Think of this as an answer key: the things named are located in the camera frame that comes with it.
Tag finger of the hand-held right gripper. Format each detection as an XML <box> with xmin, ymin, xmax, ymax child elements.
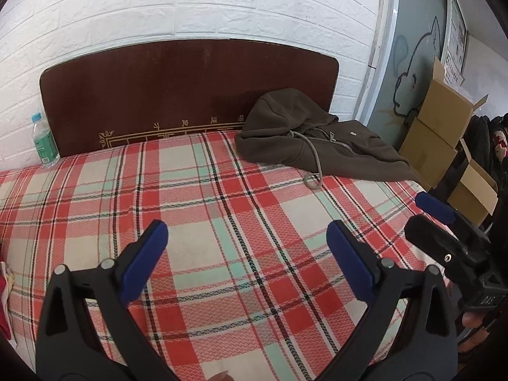
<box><xmin>415</xmin><ymin>191</ymin><xmax>493</xmax><ymax>243</ymax></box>
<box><xmin>404</xmin><ymin>213</ymin><xmax>493</xmax><ymax>282</ymax></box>

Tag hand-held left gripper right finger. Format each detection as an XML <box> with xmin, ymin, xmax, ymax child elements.
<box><xmin>317</xmin><ymin>220</ymin><xmax>459</xmax><ymax>381</ymax></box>

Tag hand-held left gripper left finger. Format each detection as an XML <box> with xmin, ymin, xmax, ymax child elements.
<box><xmin>35</xmin><ymin>220</ymin><xmax>181</xmax><ymax>381</ymax></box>

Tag brown zip hoodie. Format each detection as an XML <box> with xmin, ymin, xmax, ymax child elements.
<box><xmin>234</xmin><ymin>87</ymin><xmax>425</xmax><ymax>191</ymax></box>

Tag dark hanging clothes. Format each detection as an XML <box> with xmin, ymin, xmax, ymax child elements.
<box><xmin>464</xmin><ymin>113</ymin><xmax>508</xmax><ymax>231</ymax></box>

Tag person's right hand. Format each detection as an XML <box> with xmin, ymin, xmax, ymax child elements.
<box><xmin>456</xmin><ymin>311</ymin><xmax>493</xmax><ymax>354</ymax></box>

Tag open cardboard box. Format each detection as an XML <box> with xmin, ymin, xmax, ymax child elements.
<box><xmin>446</xmin><ymin>159</ymin><xmax>498</xmax><ymax>227</ymax></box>

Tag red patterned cloth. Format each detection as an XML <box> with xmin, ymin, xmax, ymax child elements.
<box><xmin>491</xmin><ymin>125</ymin><xmax>508</xmax><ymax>155</ymax></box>

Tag red plaid bed sheet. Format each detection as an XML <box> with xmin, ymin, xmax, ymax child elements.
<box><xmin>0</xmin><ymin>129</ymin><xmax>453</xmax><ymax>381</ymax></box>

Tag plastic water bottle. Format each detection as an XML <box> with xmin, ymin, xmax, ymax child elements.
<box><xmin>31</xmin><ymin>113</ymin><xmax>61</xmax><ymax>168</ymax></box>

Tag grey-blue panel with cartoon drawing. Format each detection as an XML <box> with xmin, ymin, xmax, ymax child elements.
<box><xmin>365</xmin><ymin>0</ymin><xmax>451</xmax><ymax>128</ymax></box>

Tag brown wooden headboard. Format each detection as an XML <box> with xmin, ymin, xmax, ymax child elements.
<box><xmin>39</xmin><ymin>39</ymin><xmax>340</xmax><ymax>158</ymax></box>

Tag wall poster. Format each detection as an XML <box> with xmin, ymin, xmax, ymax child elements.
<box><xmin>442</xmin><ymin>0</ymin><xmax>469</xmax><ymax>86</ymax></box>

